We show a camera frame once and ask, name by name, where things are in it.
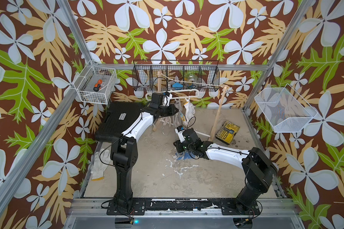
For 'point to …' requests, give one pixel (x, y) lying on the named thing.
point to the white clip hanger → (197, 95)
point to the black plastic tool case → (118, 116)
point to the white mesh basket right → (284, 109)
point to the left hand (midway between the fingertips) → (179, 107)
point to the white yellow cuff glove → (190, 109)
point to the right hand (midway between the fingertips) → (173, 142)
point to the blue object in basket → (177, 86)
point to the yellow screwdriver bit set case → (227, 131)
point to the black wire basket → (176, 75)
